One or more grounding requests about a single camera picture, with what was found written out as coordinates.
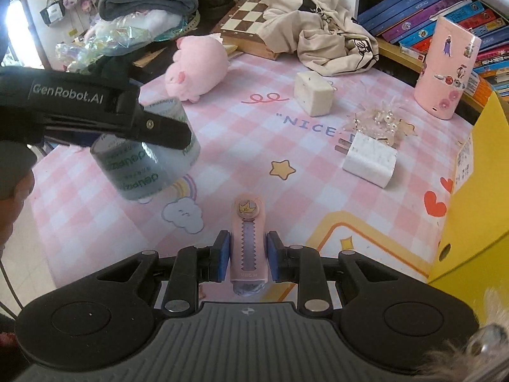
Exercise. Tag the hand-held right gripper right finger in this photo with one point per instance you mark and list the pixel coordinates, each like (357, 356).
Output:
(273, 256)

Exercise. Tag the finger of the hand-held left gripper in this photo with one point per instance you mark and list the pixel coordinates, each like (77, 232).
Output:
(71, 140)
(163, 129)

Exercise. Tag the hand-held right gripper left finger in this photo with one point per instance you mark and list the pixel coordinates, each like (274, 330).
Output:
(223, 256)

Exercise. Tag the clear tape roll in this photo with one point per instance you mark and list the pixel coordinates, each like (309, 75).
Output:
(131, 175)

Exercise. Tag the pink pig plush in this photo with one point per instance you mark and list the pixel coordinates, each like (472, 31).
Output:
(199, 67)

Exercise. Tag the white charger plug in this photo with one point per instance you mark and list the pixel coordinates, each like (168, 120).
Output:
(370, 163)

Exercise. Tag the white cube block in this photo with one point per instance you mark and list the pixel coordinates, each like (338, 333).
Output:
(314, 93)

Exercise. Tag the pearl hair accessory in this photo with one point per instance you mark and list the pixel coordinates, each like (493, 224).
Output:
(381, 123)

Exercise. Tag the yellow cardboard box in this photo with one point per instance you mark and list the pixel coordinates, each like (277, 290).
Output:
(477, 215)

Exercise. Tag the person's left hand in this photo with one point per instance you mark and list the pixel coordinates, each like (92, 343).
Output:
(14, 183)

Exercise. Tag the iridescent plastic wrap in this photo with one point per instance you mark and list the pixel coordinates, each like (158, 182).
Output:
(103, 47)

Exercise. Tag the small hanging tote bag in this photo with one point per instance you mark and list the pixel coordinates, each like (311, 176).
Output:
(52, 11)

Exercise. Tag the pink checkered desk mat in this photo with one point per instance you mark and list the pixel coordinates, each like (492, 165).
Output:
(278, 151)

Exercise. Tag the cream torn foam piece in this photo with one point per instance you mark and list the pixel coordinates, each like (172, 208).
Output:
(232, 49)

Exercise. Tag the wooden chessboard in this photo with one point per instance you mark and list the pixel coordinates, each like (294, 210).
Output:
(246, 20)

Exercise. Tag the beige cloth bag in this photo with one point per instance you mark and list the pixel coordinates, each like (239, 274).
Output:
(318, 20)

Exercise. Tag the furry beige sleeve cuff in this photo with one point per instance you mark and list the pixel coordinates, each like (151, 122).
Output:
(469, 346)

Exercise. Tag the wooden shelf board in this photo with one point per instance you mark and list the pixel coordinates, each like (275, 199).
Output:
(401, 53)

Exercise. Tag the small red and white box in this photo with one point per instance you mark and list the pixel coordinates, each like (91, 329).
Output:
(411, 53)

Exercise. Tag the pink cylinder with stickers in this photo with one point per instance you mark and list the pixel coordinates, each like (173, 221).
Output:
(445, 67)

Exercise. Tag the row of colourful books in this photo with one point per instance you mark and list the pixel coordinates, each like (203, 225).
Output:
(421, 12)

